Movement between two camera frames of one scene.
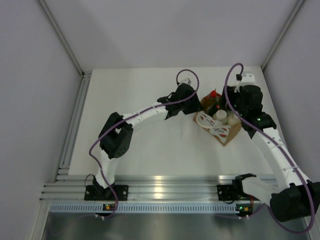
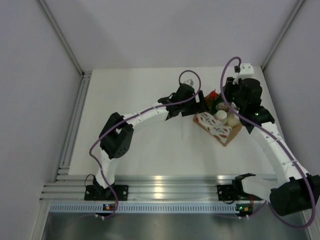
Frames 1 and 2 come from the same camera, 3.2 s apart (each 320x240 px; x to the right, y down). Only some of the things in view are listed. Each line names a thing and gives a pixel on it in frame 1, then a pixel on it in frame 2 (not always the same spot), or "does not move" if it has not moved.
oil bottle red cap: (213, 93) does not move
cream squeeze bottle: (232, 120) does not move
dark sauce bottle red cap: (221, 104) -> (213, 94)
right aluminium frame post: (299, 3) does not move
